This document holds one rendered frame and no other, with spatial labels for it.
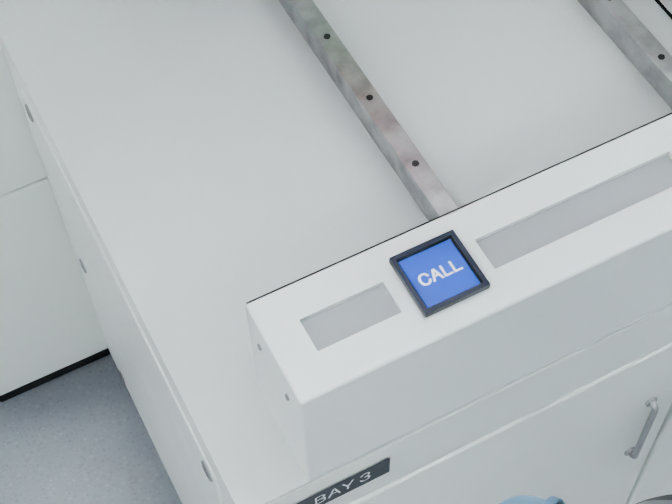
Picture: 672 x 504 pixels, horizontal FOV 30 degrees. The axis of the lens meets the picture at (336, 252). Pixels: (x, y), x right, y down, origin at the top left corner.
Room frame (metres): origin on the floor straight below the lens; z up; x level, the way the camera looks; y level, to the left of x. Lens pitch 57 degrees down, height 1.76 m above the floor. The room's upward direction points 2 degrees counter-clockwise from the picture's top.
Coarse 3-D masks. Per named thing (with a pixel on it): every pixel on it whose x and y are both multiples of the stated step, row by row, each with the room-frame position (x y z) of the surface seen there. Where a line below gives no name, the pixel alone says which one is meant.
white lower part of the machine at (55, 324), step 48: (0, 0) 0.94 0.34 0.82; (0, 48) 0.93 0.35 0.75; (0, 96) 0.92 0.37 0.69; (0, 144) 0.92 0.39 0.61; (0, 192) 0.91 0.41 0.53; (48, 192) 0.93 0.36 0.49; (0, 240) 0.90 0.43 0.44; (48, 240) 0.92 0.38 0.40; (0, 288) 0.89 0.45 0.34; (48, 288) 0.91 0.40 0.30; (0, 336) 0.87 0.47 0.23; (48, 336) 0.90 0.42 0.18; (96, 336) 0.93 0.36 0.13; (0, 384) 0.86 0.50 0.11
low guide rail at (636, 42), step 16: (592, 0) 0.89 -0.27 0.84; (608, 0) 0.88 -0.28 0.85; (592, 16) 0.88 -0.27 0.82; (608, 16) 0.86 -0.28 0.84; (624, 16) 0.86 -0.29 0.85; (608, 32) 0.86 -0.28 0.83; (624, 32) 0.84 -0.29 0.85; (640, 32) 0.84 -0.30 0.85; (624, 48) 0.84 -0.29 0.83; (640, 48) 0.82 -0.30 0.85; (656, 48) 0.81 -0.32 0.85; (640, 64) 0.81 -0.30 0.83; (656, 64) 0.79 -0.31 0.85; (656, 80) 0.79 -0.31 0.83
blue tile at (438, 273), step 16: (448, 240) 0.53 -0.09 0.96; (416, 256) 0.51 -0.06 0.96; (432, 256) 0.51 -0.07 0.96; (448, 256) 0.51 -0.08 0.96; (416, 272) 0.50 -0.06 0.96; (432, 272) 0.50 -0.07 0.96; (448, 272) 0.50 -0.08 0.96; (464, 272) 0.50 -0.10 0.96; (416, 288) 0.48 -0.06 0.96; (432, 288) 0.48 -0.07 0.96; (448, 288) 0.48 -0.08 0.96; (464, 288) 0.48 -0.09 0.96; (432, 304) 0.47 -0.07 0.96
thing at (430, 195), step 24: (288, 0) 0.90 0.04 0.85; (312, 0) 0.89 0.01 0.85; (312, 24) 0.86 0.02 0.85; (312, 48) 0.85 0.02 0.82; (336, 48) 0.83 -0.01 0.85; (336, 72) 0.81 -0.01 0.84; (360, 72) 0.80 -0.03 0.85; (360, 96) 0.77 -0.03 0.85; (360, 120) 0.76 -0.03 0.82; (384, 120) 0.74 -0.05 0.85; (384, 144) 0.72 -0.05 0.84; (408, 144) 0.71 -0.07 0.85; (408, 168) 0.68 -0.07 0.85; (432, 192) 0.65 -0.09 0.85; (432, 216) 0.64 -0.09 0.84
